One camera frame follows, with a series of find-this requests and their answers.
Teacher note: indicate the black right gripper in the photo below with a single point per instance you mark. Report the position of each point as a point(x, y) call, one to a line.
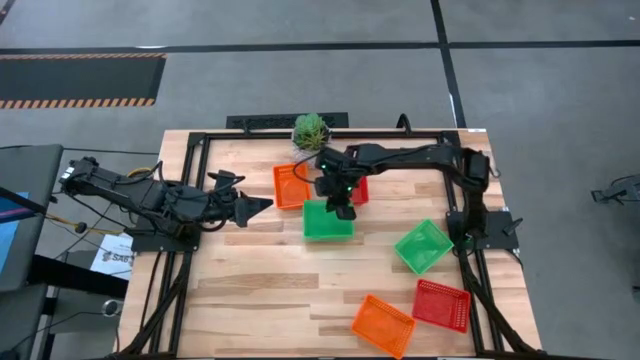
point(340, 175)

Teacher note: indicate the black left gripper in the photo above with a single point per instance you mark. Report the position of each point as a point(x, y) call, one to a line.
point(220, 200)

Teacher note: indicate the green plastic mesh basket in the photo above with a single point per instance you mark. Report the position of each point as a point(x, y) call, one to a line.
point(424, 247)
point(322, 225)

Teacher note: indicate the red plastic mesh basket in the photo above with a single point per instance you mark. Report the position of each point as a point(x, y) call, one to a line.
point(441, 306)
point(363, 192)

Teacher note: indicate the orange plastic mesh basket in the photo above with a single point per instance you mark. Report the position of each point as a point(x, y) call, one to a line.
point(383, 326)
point(290, 189)

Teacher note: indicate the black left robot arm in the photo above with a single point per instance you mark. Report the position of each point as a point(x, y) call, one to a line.
point(125, 190)

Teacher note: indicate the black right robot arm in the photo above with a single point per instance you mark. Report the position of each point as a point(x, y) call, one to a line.
point(400, 152)

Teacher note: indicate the succulent in white pot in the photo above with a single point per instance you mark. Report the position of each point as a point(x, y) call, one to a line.
point(310, 132)

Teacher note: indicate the black perforated strip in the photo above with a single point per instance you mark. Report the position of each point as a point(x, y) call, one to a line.
point(265, 120)

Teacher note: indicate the white printed paper sheet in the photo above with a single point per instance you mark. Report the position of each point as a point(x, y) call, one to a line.
point(117, 257)

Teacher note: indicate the round grey disc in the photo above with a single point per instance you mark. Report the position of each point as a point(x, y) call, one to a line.
point(112, 308)

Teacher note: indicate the black hazard-striped floor mat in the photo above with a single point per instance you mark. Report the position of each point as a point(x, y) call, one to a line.
point(75, 80)

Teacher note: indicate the black tripod stand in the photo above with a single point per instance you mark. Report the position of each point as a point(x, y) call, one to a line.
point(620, 190)

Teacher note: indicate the black metal table frame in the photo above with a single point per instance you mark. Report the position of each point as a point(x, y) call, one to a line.
point(250, 135)

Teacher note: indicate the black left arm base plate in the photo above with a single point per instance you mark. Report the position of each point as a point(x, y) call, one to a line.
point(150, 244)

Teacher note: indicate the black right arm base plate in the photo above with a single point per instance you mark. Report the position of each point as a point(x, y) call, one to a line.
point(500, 235)

